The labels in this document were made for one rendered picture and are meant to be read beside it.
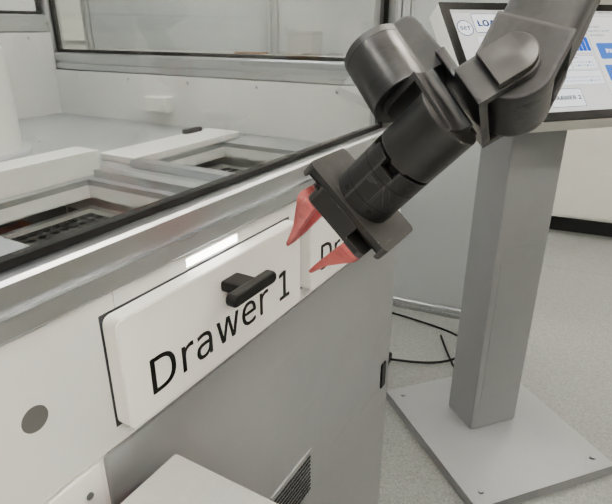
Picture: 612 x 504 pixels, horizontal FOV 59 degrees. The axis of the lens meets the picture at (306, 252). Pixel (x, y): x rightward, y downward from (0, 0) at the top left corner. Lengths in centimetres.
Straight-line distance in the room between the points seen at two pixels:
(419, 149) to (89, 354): 31
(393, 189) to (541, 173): 104
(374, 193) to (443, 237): 184
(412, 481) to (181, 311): 120
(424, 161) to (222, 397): 37
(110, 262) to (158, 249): 5
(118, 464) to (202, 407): 12
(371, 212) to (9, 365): 30
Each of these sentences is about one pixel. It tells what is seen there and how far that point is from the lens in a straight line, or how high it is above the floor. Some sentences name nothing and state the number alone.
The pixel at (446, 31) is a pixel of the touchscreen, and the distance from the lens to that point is 130.
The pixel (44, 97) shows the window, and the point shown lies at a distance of 44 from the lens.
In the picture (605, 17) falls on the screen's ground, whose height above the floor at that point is 117.
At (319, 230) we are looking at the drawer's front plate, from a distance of 72.
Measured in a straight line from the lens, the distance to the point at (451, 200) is 223.
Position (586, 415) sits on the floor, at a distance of 201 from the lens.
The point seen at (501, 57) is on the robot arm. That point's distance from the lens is 42.
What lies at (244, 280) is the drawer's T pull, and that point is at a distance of 55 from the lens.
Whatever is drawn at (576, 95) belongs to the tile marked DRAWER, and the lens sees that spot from 138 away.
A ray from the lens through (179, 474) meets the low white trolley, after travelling 56.
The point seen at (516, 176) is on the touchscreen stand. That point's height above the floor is 81.
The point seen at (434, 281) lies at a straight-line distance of 237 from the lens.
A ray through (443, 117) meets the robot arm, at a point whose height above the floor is 109.
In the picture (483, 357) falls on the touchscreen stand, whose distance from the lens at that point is 162.
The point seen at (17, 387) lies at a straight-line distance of 45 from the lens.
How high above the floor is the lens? 115
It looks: 23 degrees down
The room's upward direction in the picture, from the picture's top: straight up
